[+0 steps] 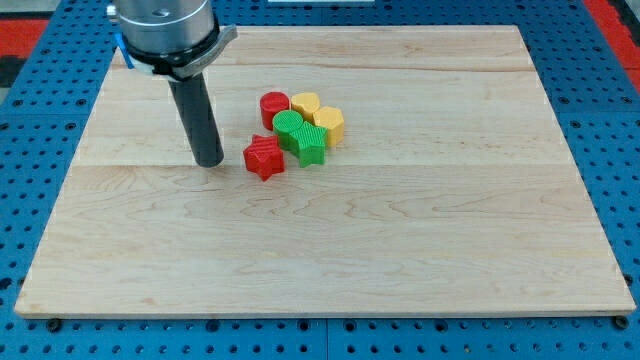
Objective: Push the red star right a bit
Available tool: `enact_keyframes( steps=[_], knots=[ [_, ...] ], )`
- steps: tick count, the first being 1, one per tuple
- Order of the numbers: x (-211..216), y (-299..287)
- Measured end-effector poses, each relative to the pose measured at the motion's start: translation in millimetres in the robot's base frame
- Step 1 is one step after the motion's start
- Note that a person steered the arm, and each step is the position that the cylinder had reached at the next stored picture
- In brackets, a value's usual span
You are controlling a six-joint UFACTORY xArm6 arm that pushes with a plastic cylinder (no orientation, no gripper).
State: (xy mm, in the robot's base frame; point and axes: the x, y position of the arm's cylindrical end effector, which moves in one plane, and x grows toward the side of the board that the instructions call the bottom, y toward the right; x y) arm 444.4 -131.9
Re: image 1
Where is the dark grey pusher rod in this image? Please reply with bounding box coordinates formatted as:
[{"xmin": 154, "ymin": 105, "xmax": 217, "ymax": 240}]
[{"xmin": 169, "ymin": 74, "xmax": 224, "ymax": 168}]

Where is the red star block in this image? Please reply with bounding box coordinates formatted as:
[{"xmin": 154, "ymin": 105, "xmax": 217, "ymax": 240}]
[{"xmin": 243, "ymin": 134, "xmax": 285, "ymax": 181}]

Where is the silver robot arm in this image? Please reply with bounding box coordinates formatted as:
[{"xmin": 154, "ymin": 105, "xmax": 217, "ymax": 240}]
[{"xmin": 106, "ymin": 0, "xmax": 238, "ymax": 168}]

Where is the green star block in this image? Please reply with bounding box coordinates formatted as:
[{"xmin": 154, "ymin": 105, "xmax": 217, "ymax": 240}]
[{"xmin": 290, "ymin": 121, "xmax": 327, "ymax": 168}]

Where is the red cylinder block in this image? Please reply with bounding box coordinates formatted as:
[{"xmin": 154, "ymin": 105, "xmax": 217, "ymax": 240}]
[{"xmin": 259, "ymin": 91, "xmax": 290, "ymax": 130}]

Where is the green cylinder block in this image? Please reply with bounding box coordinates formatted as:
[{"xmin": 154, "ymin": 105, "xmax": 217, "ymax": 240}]
[{"xmin": 272, "ymin": 110, "xmax": 304, "ymax": 151}]

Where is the yellow heart block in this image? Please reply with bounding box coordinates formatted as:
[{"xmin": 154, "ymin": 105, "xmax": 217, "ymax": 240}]
[{"xmin": 290, "ymin": 92, "xmax": 320, "ymax": 123}]

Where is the yellow hexagon block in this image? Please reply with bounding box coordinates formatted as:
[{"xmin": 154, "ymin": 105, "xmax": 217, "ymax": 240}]
[{"xmin": 313, "ymin": 106, "xmax": 345, "ymax": 147}]

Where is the light wooden board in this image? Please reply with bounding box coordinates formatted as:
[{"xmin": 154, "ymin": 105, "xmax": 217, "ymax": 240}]
[{"xmin": 15, "ymin": 25, "xmax": 636, "ymax": 319}]

